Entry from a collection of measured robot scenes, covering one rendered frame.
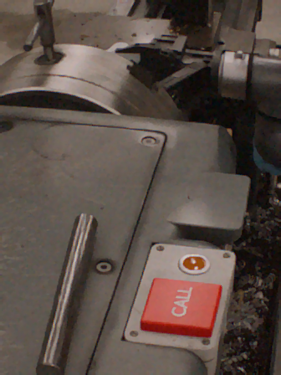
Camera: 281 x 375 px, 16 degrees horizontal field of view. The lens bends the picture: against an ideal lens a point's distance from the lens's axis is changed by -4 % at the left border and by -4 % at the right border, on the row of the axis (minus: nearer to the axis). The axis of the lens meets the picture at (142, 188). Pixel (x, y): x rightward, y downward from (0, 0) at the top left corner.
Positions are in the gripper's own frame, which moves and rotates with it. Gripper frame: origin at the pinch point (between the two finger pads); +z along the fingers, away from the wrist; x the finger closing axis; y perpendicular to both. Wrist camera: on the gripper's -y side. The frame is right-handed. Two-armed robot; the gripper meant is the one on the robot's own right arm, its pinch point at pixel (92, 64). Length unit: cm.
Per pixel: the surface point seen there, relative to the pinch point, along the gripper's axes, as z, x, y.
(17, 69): 3.0, 13.8, -28.9
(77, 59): -4.7, 15.0, -27.1
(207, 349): -28, 16, -77
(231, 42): -18.5, -10.2, 35.9
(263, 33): -14, -103, 245
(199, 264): -26, 17, -67
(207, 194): -25, 17, -56
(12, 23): 95, -105, 234
